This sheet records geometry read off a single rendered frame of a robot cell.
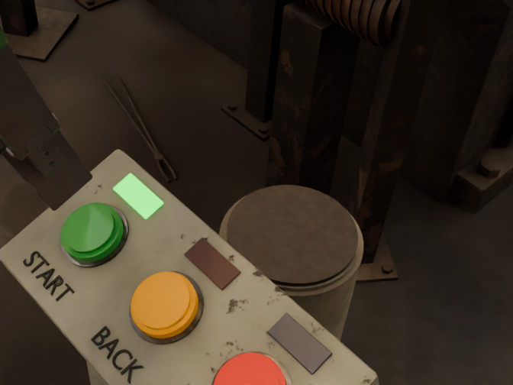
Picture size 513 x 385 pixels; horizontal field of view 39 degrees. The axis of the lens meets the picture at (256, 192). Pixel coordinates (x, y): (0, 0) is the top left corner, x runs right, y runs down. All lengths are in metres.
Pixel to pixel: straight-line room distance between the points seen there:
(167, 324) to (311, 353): 0.08
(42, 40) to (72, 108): 0.25
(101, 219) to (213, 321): 0.10
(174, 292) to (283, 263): 0.16
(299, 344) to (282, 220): 0.20
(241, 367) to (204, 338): 0.03
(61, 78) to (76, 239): 1.18
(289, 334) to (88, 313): 0.13
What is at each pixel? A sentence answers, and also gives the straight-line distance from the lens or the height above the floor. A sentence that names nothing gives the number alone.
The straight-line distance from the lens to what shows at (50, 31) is 1.78.
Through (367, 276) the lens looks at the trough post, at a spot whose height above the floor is 0.01.
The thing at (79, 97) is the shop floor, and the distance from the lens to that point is 1.58.
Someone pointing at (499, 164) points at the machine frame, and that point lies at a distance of 1.40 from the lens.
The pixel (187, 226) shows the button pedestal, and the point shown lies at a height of 0.62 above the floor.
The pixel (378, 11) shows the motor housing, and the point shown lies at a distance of 0.96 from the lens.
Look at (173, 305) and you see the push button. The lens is 0.43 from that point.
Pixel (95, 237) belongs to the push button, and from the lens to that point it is 0.47.
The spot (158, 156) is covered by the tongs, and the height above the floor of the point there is 0.01.
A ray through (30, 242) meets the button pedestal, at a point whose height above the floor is 0.59.
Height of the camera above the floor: 0.96
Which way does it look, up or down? 45 degrees down
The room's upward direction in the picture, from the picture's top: 5 degrees clockwise
